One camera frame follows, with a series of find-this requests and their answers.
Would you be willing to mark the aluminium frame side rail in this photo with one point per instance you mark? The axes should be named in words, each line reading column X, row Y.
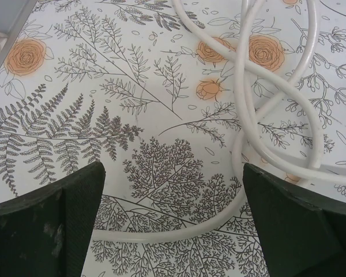
column 15, row 27

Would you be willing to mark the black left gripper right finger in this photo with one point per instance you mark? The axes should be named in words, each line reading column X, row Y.
column 300, row 236

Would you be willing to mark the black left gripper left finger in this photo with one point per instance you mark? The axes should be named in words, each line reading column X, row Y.
column 31, row 231

